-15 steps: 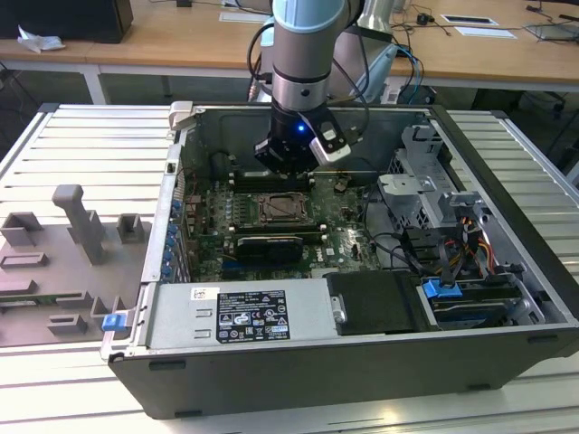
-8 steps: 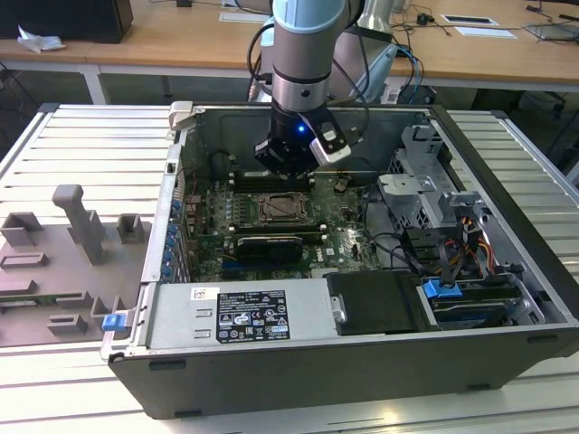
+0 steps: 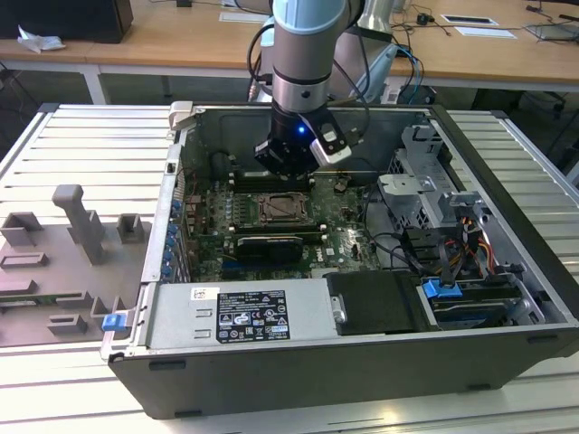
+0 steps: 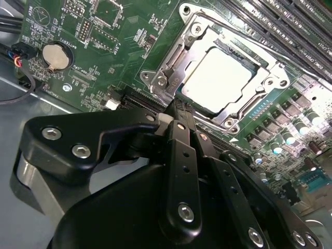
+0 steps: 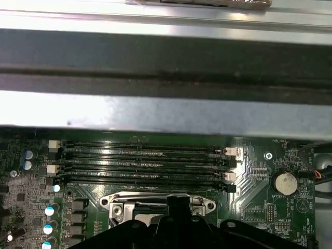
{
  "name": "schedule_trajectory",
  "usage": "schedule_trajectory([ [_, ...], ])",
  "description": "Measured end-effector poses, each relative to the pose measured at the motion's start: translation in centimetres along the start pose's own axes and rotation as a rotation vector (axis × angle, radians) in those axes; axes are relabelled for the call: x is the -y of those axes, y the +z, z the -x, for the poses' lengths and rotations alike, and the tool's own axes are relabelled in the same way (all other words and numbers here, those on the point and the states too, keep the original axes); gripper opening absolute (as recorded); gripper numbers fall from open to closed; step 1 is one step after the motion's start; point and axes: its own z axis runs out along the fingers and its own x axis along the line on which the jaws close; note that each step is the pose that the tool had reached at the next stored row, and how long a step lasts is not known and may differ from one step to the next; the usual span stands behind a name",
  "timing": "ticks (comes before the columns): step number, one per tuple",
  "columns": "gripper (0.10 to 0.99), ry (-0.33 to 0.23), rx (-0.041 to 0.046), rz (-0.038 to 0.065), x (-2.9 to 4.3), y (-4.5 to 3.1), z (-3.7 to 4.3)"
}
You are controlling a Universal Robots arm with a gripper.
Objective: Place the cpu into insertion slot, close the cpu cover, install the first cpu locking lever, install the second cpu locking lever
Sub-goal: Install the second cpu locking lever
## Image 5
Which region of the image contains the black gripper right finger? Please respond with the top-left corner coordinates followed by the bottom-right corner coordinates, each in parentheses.
top-left (178, 196), bottom-right (304, 249)

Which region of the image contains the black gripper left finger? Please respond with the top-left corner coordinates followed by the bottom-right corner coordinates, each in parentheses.
top-left (66, 196), bottom-right (179, 249)

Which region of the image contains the metal socket cover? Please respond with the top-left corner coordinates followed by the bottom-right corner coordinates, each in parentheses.
top-left (110, 201), bottom-right (208, 227)

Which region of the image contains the silver CPU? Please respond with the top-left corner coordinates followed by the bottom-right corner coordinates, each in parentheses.
top-left (134, 213), bottom-right (159, 228)

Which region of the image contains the metal CPU socket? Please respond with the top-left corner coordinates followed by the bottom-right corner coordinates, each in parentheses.
top-left (100, 191), bottom-right (217, 229)

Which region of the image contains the green motherboard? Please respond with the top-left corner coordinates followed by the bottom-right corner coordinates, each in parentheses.
top-left (0, 128), bottom-right (316, 249)

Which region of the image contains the black grey PC case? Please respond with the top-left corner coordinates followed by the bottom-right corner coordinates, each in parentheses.
top-left (0, 27), bottom-right (332, 249)

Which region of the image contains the silver coin battery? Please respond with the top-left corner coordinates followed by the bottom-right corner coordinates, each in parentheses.
top-left (271, 172), bottom-right (298, 196)

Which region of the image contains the coloured wire bundle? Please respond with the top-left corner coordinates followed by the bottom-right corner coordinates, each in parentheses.
top-left (298, 170), bottom-right (332, 187)

